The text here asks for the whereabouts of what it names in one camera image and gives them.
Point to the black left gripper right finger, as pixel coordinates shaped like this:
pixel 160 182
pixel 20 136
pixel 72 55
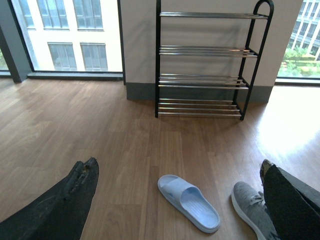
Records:
pixel 294 206

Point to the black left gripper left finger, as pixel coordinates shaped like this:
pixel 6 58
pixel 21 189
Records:
pixel 61 212

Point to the grey knit sneaker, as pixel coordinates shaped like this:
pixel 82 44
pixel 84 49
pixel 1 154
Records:
pixel 251 207

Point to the light blue slide slipper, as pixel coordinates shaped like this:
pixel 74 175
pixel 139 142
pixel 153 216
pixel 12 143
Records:
pixel 189 200

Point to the black metal shoe rack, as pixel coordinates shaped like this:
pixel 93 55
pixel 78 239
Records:
pixel 241 84

